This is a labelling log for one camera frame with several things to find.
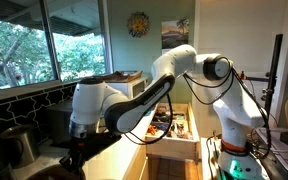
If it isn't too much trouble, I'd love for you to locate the black camera stand pole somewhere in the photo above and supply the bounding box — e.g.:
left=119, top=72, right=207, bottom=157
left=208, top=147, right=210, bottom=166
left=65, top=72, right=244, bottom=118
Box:
left=240, top=33, right=284, bottom=116

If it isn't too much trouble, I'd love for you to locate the white microwave oven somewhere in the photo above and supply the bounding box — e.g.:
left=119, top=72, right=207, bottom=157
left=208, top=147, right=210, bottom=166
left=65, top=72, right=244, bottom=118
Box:
left=106, top=75, right=149, bottom=100

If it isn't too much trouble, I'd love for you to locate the grey robot cart table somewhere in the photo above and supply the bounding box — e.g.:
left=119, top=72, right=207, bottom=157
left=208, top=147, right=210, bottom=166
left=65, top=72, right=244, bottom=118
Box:
left=254, top=124, right=288, bottom=180

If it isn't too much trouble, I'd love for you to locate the silver toaster oven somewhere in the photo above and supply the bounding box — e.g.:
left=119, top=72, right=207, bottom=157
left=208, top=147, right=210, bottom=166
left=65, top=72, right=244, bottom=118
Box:
left=43, top=98, right=108, bottom=150

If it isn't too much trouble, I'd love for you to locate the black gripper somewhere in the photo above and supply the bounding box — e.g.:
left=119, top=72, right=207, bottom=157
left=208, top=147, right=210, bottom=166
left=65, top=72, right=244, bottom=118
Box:
left=59, top=134, right=92, bottom=180

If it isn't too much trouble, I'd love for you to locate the window frame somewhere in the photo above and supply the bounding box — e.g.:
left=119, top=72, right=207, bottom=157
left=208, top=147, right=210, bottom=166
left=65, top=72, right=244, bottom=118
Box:
left=0, top=0, right=114, bottom=104

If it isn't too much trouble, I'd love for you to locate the wooden base cabinet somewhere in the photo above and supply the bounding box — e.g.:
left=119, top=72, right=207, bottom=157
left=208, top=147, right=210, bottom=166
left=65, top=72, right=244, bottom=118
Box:
left=83, top=109, right=158, bottom=180

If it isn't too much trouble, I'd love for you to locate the open wooden drawer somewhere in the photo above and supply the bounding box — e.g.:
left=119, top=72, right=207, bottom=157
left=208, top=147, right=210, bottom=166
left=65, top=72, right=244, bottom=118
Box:
left=144, top=102, right=201, bottom=164

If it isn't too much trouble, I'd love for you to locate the wooden serving tray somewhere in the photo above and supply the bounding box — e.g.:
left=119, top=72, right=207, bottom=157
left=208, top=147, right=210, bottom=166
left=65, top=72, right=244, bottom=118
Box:
left=101, top=70, right=144, bottom=84

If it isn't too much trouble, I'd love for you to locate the metal pot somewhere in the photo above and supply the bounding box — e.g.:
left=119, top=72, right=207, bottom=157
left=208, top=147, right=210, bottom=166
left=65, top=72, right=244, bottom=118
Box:
left=0, top=124, right=41, bottom=168

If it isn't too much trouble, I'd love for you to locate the sun wall decoration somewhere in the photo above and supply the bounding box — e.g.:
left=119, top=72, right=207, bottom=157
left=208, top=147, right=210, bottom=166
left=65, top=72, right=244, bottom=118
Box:
left=126, top=11, right=151, bottom=38

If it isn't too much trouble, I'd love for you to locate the landscape painting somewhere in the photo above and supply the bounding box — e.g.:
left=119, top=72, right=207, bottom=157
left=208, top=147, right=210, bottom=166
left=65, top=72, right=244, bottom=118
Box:
left=160, top=18, right=191, bottom=50

